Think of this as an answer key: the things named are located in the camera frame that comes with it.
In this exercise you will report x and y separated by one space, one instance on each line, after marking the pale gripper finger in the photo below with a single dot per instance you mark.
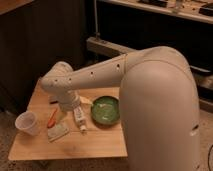
85 100

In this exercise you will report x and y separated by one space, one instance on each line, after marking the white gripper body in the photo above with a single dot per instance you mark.
70 101

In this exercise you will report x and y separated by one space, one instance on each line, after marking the white bottle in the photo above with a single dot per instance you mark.
80 119

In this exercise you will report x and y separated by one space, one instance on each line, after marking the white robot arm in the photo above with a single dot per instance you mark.
158 104

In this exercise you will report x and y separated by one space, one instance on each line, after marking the dark grey rectangular block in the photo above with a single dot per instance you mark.
52 100

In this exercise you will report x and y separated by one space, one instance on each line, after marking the green bowl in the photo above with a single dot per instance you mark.
105 110

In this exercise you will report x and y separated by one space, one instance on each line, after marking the orange carrot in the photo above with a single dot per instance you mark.
52 119

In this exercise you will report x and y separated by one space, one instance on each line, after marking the beige sponge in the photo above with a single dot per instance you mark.
57 131

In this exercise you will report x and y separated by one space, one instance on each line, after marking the wooden table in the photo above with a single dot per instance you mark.
98 141

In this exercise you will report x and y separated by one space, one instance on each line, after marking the clear plastic cup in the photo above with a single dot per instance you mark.
27 123

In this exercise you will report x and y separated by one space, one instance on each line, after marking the grey metal beam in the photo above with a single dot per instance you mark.
202 76

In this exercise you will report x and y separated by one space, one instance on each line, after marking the background shelf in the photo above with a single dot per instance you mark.
186 9

